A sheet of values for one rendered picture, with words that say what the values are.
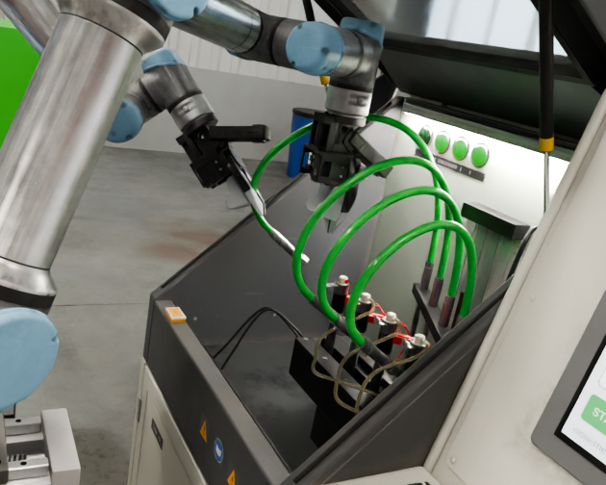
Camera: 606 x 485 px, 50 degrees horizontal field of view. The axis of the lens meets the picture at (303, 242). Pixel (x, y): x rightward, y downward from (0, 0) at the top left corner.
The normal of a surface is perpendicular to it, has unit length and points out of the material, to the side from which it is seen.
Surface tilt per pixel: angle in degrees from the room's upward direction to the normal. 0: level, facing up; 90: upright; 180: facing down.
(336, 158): 90
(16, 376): 97
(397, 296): 90
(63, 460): 0
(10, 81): 90
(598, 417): 76
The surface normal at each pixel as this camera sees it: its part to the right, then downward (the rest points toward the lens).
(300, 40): -0.55, 0.15
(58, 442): 0.18, -0.94
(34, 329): 0.76, 0.43
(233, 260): 0.45, 0.34
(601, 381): -0.81, -0.23
